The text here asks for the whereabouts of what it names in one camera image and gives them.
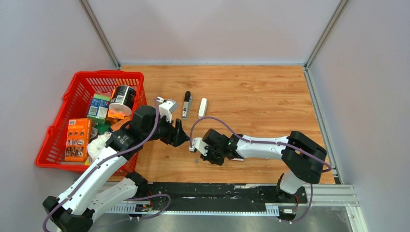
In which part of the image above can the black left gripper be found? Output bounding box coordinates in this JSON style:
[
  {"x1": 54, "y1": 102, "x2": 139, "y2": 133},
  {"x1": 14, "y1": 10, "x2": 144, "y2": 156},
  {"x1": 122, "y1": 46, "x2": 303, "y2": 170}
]
[{"x1": 142, "y1": 112, "x2": 190, "y2": 147}]

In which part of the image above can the black stapler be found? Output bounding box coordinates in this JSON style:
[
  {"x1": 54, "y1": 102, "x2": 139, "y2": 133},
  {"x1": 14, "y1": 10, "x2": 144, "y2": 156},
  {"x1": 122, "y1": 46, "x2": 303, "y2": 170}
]
[{"x1": 181, "y1": 91, "x2": 192, "y2": 120}]

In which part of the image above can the white stapler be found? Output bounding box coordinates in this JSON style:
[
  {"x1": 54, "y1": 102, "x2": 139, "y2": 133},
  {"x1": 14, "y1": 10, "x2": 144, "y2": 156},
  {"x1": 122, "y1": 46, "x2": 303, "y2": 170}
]
[{"x1": 198, "y1": 98, "x2": 208, "y2": 118}]

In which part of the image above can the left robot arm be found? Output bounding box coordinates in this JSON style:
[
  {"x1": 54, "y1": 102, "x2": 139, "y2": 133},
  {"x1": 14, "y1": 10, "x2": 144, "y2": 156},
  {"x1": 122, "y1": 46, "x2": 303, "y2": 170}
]
[{"x1": 43, "y1": 100, "x2": 189, "y2": 232}]

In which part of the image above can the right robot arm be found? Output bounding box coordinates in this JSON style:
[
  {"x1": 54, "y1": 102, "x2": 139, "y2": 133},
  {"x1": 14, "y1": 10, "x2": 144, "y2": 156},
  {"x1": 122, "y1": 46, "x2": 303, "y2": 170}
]
[{"x1": 190, "y1": 129, "x2": 327, "y2": 203}]

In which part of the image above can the orange tube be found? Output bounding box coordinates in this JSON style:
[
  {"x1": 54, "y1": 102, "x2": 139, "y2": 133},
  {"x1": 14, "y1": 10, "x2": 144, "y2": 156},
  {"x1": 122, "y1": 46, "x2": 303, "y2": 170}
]
[{"x1": 109, "y1": 116, "x2": 131, "y2": 133}]

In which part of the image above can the black white cylindrical can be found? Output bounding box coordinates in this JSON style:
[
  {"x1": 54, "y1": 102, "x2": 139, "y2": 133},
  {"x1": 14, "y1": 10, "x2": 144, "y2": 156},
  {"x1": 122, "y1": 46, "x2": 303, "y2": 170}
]
[{"x1": 109, "y1": 85, "x2": 136, "y2": 116}]

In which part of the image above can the orange snack packet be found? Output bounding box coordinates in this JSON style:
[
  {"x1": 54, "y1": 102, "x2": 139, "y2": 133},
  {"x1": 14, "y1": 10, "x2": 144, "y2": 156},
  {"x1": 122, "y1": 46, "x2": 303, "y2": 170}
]
[{"x1": 106, "y1": 89, "x2": 125, "y2": 124}]

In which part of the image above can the green blue carton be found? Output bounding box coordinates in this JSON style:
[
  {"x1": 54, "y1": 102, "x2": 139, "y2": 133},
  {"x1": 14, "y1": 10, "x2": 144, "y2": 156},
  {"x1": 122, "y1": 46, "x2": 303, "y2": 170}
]
[{"x1": 87, "y1": 93, "x2": 111, "y2": 124}]

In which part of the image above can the crumpled white plastic bag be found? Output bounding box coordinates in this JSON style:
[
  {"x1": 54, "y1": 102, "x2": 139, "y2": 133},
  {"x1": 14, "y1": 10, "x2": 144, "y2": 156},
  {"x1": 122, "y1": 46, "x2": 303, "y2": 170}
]
[{"x1": 87, "y1": 132, "x2": 111, "y2": 161}]

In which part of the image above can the orange product box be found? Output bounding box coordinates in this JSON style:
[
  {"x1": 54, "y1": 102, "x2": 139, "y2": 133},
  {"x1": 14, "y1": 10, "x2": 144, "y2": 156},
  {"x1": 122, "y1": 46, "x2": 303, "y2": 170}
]
[{"x1": 64, "y1": 118, "x2": 92, "y2": 162}]

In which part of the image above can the red plastic basket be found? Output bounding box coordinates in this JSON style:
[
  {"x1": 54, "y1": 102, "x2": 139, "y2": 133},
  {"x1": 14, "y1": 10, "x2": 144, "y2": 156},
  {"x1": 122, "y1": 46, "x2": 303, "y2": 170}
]
[{"x1": 34, "y1": 70, "x2": 147, "y2": 174}]

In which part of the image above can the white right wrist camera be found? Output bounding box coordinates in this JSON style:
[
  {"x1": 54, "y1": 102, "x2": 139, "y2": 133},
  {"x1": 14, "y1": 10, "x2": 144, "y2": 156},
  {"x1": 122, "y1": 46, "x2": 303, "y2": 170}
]
[{"x1": 189, "y1": 137, "x2": 208, "y2": 156}]

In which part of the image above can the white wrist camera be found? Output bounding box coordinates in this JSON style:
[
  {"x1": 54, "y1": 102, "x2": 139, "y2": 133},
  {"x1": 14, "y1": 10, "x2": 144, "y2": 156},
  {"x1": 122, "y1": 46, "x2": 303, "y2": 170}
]
[
  {"x1": 189, "y1": 137, "x2": 208, "y2": 156},
  {"x1": 157, "y1": 97, "x2": 178, "y2": 123}
]

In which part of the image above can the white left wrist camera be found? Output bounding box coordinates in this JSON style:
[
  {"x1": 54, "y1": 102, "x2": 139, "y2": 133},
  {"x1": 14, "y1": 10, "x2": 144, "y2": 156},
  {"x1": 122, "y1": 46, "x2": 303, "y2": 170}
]
[{"x1": 157, "y1": 97, "x2": 178, "y2": 123}]

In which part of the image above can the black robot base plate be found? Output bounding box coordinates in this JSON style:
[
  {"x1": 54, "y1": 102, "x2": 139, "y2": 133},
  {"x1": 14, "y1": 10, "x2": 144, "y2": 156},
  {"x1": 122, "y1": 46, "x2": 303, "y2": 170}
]
[{"x1": 137, "y1": 182, "x2": 307, "y2": 211}]

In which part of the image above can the white slotted cable duct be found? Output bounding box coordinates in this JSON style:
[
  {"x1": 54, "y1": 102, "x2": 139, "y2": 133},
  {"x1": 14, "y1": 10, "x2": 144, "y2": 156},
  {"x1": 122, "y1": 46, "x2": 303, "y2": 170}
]
[{"x1": 105, "y1": 202, "x2": 280, "y2": 217}]

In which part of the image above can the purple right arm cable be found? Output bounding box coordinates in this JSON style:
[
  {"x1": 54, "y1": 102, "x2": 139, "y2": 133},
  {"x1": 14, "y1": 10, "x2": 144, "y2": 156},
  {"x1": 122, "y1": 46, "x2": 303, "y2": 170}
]
[{"x1": 190, "y1": 116, "x2": 333, "y2": 224}]

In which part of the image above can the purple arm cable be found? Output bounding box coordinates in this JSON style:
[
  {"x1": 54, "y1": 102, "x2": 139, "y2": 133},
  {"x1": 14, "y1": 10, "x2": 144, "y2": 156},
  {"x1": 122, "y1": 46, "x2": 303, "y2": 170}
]
[
  {"x1": 42, "y1": 97, "x2": 172, "y2": 232},
  {"x1": 190, "y1": 116, "x2": 333, "y2": 224}
]

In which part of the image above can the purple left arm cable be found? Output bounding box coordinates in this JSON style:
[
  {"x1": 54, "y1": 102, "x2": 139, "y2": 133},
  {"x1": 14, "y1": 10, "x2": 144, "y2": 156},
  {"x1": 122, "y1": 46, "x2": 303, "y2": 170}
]
[{"x1": 42, "y1": 97, "x2": 172, "y2": 232}]

